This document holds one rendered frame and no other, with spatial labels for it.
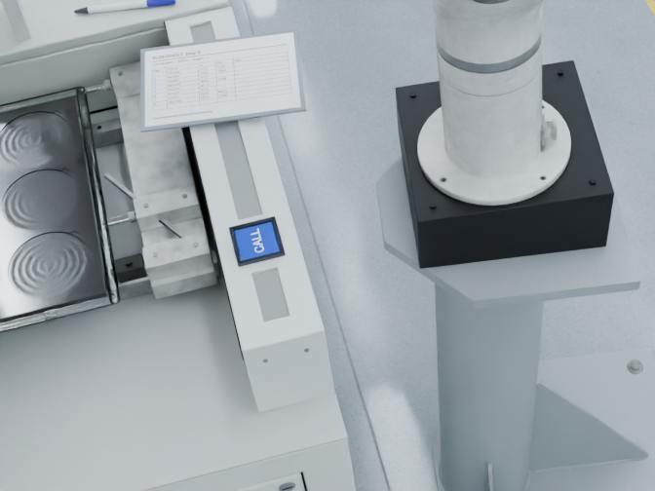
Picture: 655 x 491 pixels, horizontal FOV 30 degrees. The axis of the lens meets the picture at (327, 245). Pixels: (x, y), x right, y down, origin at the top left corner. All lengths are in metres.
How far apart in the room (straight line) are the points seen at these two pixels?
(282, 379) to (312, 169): 1.38
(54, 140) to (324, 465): 0.57
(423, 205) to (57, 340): 0.49
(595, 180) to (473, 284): 0.20
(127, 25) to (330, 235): 1.05
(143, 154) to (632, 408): 1.14
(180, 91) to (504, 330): 0.56
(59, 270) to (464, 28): 0.58
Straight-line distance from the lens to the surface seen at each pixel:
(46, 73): 1.75
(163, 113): 1.57
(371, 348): 2.46
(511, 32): 1.34
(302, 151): 2.79
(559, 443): 2.23
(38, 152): 1.67
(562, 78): 1.63
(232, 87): 1.58
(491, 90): 1.39
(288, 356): 1.37
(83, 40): 1.72
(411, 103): 1.61
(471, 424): 1.99
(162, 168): 1.63
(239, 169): 1.50
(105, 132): 1.74
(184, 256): 1.50
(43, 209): 1.60
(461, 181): 1.50
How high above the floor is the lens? 2.09
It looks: 53 degrees down
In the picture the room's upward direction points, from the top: 9 degrees counter-clockwise
